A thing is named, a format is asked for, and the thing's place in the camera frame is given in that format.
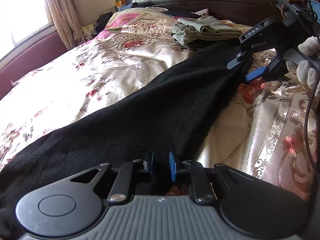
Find folded olive green garment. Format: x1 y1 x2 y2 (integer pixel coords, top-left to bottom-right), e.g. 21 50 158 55
170 16 242 47

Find floral satin bedspread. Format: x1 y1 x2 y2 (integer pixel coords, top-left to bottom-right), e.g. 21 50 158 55
1 9 313 199

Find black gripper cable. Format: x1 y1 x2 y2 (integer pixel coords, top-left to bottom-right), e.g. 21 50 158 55
287 0 320 188

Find white gloved right hand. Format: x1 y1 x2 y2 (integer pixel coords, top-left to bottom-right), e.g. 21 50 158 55
286 36 320 91

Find black pants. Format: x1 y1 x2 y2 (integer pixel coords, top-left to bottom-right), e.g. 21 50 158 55
1 41 253 239

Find bright window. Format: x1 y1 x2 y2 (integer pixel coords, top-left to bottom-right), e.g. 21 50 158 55
1 0 53 58

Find maroon padded bench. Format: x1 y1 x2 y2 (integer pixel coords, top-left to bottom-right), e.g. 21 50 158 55
0 31 67 99

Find beige right curtain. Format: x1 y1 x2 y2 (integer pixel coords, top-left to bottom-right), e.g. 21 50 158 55
47 0 85 50

